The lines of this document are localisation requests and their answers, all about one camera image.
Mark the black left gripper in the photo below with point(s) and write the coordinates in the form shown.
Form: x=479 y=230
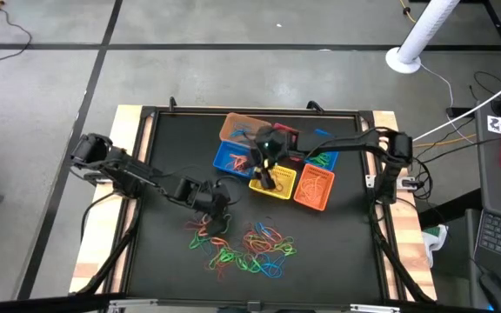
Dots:
x=202 y=195

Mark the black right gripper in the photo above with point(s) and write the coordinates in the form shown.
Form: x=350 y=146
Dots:
x=274 y=145

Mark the red rubber band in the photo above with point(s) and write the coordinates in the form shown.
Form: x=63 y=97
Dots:
x=221 y=271
x=278 y=187

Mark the orange rubber bands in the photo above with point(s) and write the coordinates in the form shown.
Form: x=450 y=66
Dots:
x=237 y=163

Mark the green rubber band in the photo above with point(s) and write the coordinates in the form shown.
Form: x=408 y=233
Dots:
x=222 y=256
x=320 y=160
x=250 y=264
x=198 y=241
x=287 y=250

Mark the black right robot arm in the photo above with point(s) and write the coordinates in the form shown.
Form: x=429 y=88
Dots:
x=355 y=143

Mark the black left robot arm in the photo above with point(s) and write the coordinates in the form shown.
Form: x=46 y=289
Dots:
x=124 y=169

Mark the orange rubber band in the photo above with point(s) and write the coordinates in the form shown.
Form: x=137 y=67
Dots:
x=221 y=240
x=268 y=241

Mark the pile of coloured rubber bands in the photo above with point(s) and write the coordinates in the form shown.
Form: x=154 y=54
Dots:
x=247 y=237

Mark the small yellow tag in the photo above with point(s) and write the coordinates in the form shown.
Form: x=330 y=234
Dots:
x=267 y=163

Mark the yellow plastic basket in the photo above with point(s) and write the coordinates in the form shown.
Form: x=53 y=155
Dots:
x=287 y=191

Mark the blue plastic basket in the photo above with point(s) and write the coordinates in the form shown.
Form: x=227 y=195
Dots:
x=335 y=161
x=222 y=163

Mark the red plastic basket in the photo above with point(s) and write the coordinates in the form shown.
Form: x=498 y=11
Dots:
x=285 y=127

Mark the peach plastic bin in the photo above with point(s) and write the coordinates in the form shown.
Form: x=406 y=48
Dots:
x=226 y=130

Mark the orange plastic basket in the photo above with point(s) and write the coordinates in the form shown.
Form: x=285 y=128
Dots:
x=329 y=174

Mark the black table clamp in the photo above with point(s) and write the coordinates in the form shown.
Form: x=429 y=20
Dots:
x=172 y=104
x=315 y=106

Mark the white green object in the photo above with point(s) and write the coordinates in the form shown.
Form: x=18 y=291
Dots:
x=435 y=243

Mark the black power adapter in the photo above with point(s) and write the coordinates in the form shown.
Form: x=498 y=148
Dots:
x=460 y=112

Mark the white pole with round base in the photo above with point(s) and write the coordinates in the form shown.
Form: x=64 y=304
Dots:
x=424 y=26

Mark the white black marker tag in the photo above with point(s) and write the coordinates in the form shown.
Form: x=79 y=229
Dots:
x=499 y=124

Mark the black computer mouse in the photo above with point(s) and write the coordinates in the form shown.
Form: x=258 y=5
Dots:
x=496 y=291

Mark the white metal bracket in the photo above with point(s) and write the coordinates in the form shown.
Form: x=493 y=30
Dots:
x=133 y=303
x=374 y=308

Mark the black frame crossbar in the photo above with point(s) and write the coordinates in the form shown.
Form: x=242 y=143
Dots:
x=37 y=304

